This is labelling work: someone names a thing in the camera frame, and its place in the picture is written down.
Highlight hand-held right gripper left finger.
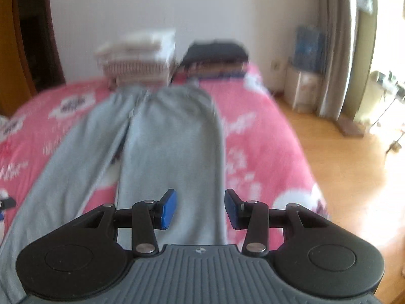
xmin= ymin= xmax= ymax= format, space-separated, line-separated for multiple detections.
xmin=76 ymin=189 xmax=177 ymax=255

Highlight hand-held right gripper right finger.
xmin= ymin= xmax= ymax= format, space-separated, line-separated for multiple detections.
xmin=224 ymin=189 xmax=336 ymax=256

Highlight grey sweatpants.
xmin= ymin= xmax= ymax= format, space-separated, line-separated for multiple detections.
xmin=0 ymin=82 xmax=227 ymax=304

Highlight pink floral blanket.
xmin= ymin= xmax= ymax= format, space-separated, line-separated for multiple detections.
xmin=0 ymin=62 xmax=330 ymax=260

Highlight beige folded garment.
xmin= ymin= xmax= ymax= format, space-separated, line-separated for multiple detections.
xmin=108 ymin=73 xmax=173 ymax=90

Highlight blue folded garment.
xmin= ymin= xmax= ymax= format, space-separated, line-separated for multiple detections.
xmin=187 ymin=70 xmax=247 ymax=80

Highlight white water dispenser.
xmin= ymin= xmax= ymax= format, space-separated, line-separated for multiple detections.
xmin=283 ymin=59 xmax=323 ymax=115

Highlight tan folded garment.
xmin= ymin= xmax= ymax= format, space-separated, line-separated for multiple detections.
xmin=187 ymin=63 xmax=247 ymax=74

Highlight wooden board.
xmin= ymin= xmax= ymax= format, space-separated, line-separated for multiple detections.
xmin=337 ymin=117 xmax=364 ymax=138

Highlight black folded garment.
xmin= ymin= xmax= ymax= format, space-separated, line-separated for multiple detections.
xmin=182 ymin=40 xmax=249 ymax=67

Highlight cream fleece folded garment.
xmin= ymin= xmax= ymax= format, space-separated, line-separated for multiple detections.
xmin=95 ymin=28 xmax=176 ymax=56

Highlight blue water bottle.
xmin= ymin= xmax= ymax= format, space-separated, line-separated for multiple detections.
xmin=294 ymin=25 xmax=326 ymax=73

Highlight beige curtain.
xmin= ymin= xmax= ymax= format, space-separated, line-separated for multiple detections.
xmin=316 ymin=0 xmax=380 ymax=121

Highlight folding table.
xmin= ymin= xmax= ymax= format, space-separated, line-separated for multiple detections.
xmin=370 ymin=70 xmax=405 ymax=153

